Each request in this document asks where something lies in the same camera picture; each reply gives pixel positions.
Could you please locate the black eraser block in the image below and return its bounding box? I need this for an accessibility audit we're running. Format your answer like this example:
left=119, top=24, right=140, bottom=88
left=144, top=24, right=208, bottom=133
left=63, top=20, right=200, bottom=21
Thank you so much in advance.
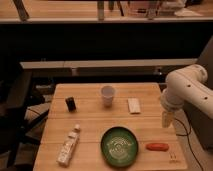
left=65, top=97, right=76, bottom=111

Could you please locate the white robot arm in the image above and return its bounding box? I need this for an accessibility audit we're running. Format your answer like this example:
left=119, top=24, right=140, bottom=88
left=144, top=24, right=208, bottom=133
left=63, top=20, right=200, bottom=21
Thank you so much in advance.
left=160, top=64, right=213, bottom=128

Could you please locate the orange carrot toy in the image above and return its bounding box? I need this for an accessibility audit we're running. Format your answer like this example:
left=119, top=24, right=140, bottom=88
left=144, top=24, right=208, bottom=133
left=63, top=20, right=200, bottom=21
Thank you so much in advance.
left=146, top=143, right=169, bottom=151

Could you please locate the white rectangular packet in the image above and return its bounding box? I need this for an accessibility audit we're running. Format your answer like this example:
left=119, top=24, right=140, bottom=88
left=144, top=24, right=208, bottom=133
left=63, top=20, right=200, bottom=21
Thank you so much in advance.
left=127, top=98, right=141, bottom=114

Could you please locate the green ribbed bowl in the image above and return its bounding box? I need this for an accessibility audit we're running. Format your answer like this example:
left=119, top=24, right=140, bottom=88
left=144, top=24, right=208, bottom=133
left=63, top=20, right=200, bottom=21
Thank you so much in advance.
left=100, top=126, right=139, bottom=168

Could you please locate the white paper cup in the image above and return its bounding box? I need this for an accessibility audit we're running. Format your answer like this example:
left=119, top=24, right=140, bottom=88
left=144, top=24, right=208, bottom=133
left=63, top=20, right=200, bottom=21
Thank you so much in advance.
left=101, top=86, right=115, bottom=107

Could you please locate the black office chair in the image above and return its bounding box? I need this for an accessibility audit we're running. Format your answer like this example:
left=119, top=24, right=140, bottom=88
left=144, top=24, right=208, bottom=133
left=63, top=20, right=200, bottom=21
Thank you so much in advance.
left=0, top=72, right=49, bottom=167

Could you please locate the black cable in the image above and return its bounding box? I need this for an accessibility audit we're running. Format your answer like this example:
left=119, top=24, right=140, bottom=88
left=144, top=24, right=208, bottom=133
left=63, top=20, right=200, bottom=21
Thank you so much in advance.
left=173, top=117, right=204, bottom=171

